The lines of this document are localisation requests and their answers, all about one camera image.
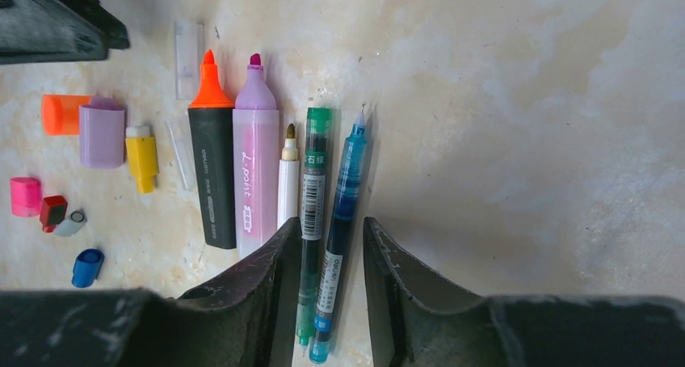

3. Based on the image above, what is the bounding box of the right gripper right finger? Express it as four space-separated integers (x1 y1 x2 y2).
363 217 684 366

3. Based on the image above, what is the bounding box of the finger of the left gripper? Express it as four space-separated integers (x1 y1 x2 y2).
1 0 130 65

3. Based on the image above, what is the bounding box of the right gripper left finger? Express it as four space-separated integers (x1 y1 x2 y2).
1 218 301 366

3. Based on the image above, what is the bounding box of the orange highlighter cap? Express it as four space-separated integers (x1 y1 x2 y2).
41 95 92 136

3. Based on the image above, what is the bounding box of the lilac highlighter cap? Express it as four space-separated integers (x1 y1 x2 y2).
79 96 126 169

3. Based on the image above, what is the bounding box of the clear teal gel pen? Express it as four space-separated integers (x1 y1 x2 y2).
309 109 368 364

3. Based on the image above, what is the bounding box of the clear pen cap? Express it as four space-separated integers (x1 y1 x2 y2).
165 115 196 190
174 20 205 101

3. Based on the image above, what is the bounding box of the blue marker cap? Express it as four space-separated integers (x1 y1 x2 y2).
71 248 105 289

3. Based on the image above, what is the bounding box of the small red pen cap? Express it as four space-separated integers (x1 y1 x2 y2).
40 195 68 233

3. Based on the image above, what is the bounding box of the black orange cap highlighter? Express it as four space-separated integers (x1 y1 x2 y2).
187 49 237 250

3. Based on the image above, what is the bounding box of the grey marker cap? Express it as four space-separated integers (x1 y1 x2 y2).
53 209 87 237

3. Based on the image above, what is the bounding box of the clear green gel pen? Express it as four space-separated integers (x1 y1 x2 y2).
296 108 332 351

